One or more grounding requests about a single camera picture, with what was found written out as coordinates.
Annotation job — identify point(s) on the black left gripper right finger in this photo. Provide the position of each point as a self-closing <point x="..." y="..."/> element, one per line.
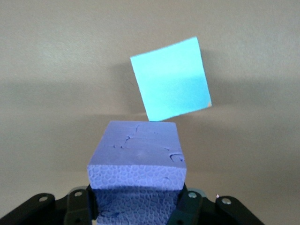
<point x="199" y="211"/>

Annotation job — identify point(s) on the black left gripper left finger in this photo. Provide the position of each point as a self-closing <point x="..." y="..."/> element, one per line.
<point x="70" y="208"/>

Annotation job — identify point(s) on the purple foam cube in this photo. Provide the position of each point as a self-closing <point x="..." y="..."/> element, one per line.
<point x="138" y="152"/>

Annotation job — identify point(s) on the blue foam cube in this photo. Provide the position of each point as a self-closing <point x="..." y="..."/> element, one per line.
<point x="171" y="79"/>

